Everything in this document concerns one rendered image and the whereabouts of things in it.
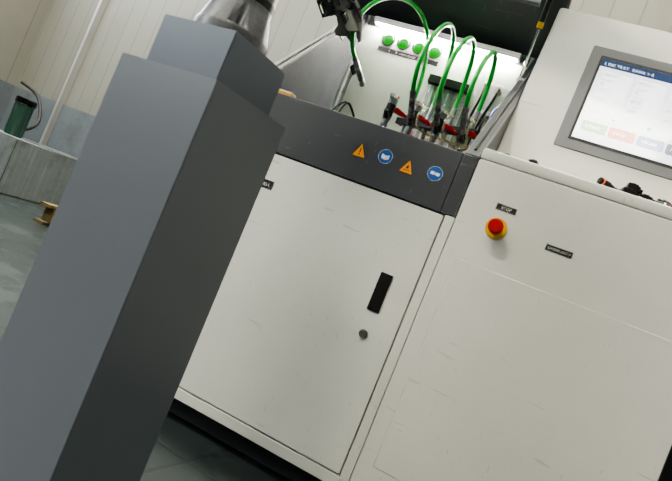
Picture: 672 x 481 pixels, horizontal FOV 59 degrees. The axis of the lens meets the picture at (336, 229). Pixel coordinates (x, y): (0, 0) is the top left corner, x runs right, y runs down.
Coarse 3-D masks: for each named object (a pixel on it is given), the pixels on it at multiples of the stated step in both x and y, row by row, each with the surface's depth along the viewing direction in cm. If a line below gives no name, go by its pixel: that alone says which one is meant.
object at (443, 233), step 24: (432, 264) 146; (408, 312) 146; (384, 384) 146; (192, 408) 167; (216, 408) 158; (216, 432) 164; (240, 432) 155; (360, 432) 146; (264, 456) 159; (288, 456) 150; (312, 480) 154; (336, 480) 146
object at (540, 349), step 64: (576, 64) 174; (512, 128) 171; (512, 192) 143; (576, 192) 139; (448, 256) 146; (512, 256) 141; (576, 256) 137; (640, 256) 133; (448, 320) 143; (512, 320) 139; (576, 320) 135; (640, 320) 131; (448, 384) 141; (512, 384) 137; (576, 384) 133; (640, 384) 129; (384, 448) 143; (448, 448) 139; (512, 448) 135; (576, 448) 131; (640, 448) 128
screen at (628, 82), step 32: (608, 64) 172; (640, 64) 170; (576, 96) 170; (608, 96) 168; (640, 96) 166; (576, 128) 166; (608, 128) 165; (640, 128) 163; (608, 160) 162; (640, 160) 160
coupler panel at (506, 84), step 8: (488, 72) 204; (496, 80) 203; (504, 80) 202; (512, 80) 201; (480, 88) 204; (496, 88) 202; (504, 88) 201; (488, 96) 203; (496, 96) 202; (504, 96) 201; (488, 104) 202; (496, 104) 202; (480, 112) 203; (488, 112) 202
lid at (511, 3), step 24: (360, 0) 220; (432, 0) 205; (456, 0) 201; (480, 0) 196; (504, 0) 192; (528, 0) 190; (432, 24) 212; (456, 24) 208; (480, 24) 203; (504, 24) 199; (528, 24) 194; (552, 24) 190; (504, 48) 205; (528, 48) 201
